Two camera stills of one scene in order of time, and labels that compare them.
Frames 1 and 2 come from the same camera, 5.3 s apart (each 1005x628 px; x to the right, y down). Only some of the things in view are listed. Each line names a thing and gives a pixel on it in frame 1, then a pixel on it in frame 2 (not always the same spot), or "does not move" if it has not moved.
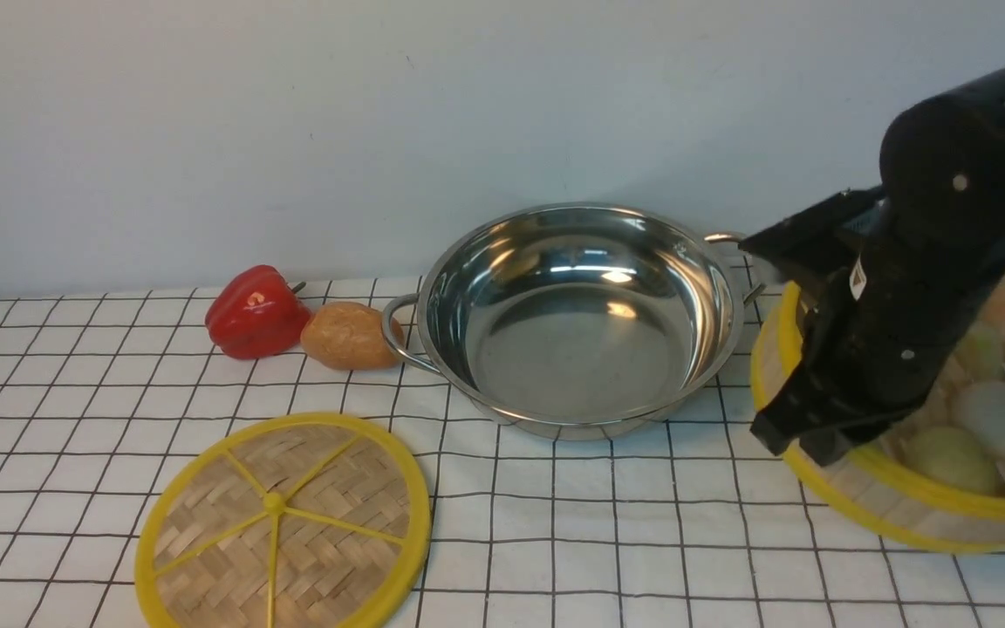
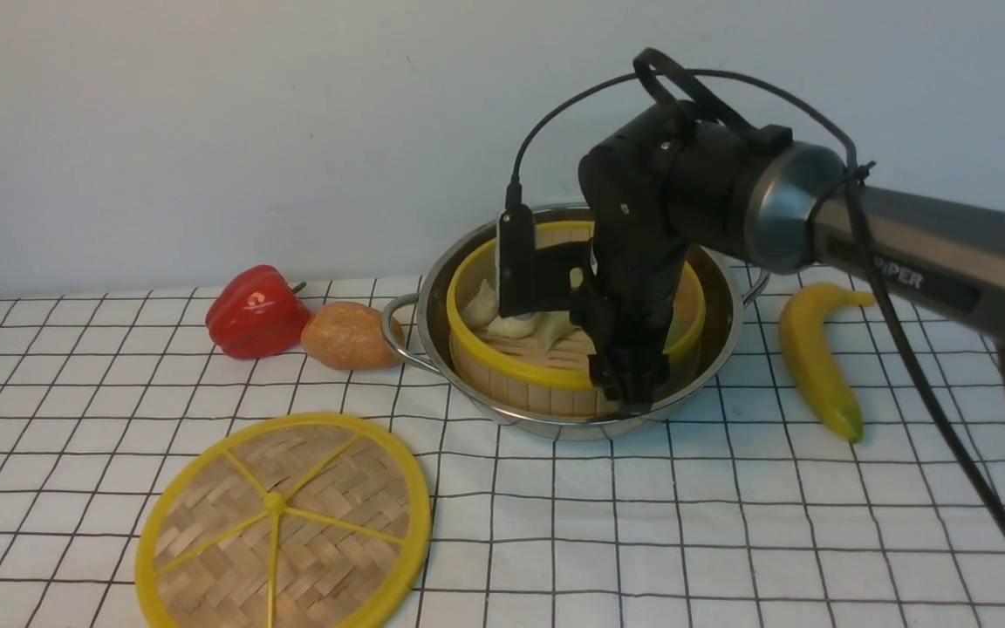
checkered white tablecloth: [61, 406] does not move
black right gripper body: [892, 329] to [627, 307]
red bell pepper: [256, 312] does not move
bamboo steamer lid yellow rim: [301, 520] does not move
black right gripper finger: [798, 412] to [632, 375]
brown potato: [350, 336] does not move
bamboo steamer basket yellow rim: [974, 468] to [536, 364]
